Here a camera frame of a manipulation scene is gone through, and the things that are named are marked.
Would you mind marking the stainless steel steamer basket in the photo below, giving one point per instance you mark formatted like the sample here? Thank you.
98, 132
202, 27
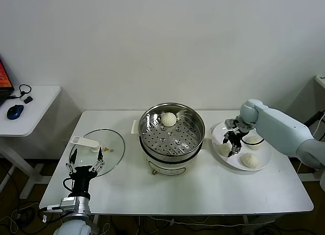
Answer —
177, 141

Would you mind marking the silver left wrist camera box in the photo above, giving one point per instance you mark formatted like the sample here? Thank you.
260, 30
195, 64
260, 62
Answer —
68, 204

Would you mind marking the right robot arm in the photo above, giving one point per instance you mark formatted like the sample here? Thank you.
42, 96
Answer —
279, 128

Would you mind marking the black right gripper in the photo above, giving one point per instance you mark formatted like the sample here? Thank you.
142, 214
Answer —
236, 136

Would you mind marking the white round plate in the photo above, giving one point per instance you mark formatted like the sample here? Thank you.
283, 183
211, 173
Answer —
264, 159

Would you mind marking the blue computer mouse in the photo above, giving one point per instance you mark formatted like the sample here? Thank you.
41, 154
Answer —
15, 112

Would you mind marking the white electric cooker pot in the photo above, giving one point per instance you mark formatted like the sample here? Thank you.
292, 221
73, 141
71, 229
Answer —
165, 169

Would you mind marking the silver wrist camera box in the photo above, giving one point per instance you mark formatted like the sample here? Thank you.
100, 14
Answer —
230, 124
68, 204

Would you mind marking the black laptop with red screen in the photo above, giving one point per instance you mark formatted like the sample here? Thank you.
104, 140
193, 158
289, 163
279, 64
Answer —
3, 80

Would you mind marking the white desk edge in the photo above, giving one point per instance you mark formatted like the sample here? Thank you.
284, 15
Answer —
320, 80

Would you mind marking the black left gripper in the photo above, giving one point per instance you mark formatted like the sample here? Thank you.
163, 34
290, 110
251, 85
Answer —
81, 180

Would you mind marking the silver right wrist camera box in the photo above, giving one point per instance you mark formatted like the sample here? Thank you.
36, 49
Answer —
230, 124

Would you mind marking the small black device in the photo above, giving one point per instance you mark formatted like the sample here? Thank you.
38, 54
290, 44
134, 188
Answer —
28, 100

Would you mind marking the white side table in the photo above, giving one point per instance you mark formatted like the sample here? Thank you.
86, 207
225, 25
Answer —
38, 113

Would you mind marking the white steamed baozi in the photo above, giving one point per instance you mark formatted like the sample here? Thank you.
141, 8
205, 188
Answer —
224, 150
250, 161
168, 119
254, 146

